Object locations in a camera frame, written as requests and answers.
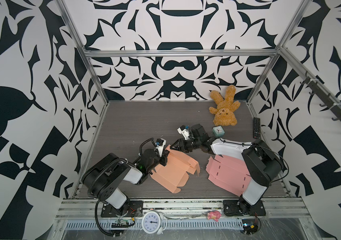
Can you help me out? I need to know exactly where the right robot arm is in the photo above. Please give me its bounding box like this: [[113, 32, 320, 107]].
[[170, 124, 284, 217]]

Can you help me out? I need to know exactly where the small teal alarm clock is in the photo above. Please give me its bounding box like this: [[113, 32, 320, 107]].
[[212, 126, 225, 138]]

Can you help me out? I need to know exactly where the white slotted cable duct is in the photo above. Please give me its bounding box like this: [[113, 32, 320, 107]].
[[64, 218, 244, 231]]

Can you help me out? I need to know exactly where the orange cardboard box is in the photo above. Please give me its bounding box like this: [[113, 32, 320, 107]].
[[151, 145, 200, 194]]

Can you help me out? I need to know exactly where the black wall hook rail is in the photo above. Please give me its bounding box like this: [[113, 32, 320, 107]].
[[300, 71, 341, 122]]

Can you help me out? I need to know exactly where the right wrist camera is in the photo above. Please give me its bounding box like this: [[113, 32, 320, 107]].
[[177, 125, 191, 140]]

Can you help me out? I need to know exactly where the right green circuit board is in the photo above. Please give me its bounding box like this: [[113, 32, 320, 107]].
[[240, 219, 260, 235]]

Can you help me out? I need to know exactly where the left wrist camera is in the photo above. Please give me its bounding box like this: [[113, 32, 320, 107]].
[[155, 138, 167, 157]]

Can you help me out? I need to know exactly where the brown teddy bear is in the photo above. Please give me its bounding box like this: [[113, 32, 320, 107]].
[[209, 85, 240, 127]]

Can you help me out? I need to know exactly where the pink flat cardboard box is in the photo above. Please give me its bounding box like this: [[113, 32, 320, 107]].
[[206, 155, 251, 196]]

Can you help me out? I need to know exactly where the green circuit board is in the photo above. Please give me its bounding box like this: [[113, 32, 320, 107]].
[[240, 219, 260, 235], [111, 220, 131, 228]]

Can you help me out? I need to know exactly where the white round alarm clock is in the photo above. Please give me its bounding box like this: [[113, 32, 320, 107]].
[[142, 210, 168, 235]]

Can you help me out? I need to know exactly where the small pink toy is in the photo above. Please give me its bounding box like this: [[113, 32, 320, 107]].
[[207, 211, 221, 222]]

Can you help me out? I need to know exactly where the left green circuit board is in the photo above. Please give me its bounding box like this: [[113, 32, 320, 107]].
[[111, 220, 131, 228]]

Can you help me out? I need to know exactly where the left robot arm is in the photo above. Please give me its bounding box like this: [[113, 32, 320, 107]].
[[81, 138, 170, 238]]

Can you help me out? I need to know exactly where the black remote control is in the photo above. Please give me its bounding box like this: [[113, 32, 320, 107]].
[[253, 118, 261, 139]]

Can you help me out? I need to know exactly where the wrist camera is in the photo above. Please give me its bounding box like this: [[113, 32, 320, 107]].
[[177, 125, 191, 140], [155, 138, 167, 157]]

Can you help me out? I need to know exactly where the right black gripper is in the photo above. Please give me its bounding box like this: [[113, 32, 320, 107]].
[[170, 138, 202, 153]]

